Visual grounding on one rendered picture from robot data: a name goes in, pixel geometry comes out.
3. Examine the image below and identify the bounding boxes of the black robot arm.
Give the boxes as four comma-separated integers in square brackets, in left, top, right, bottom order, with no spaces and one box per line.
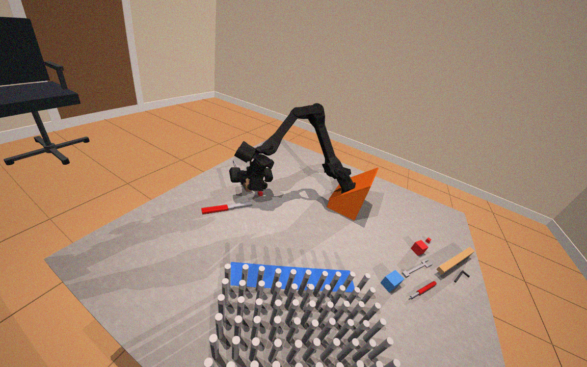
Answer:
[234,103,356,193]

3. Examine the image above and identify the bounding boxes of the blue flat strip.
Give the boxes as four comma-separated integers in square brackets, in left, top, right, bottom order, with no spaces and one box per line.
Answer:
[230,262,350,292]

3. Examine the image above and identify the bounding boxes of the blue cube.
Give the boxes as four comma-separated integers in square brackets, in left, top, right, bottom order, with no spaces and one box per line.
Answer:
[381,270,404,292]

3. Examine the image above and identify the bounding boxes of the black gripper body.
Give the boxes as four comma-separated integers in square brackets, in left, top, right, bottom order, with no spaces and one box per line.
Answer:
[229,162,273,182]

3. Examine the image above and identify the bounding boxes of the red-handled screwdriver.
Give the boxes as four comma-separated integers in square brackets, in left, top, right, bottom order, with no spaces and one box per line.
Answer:
[410,281,437,298]

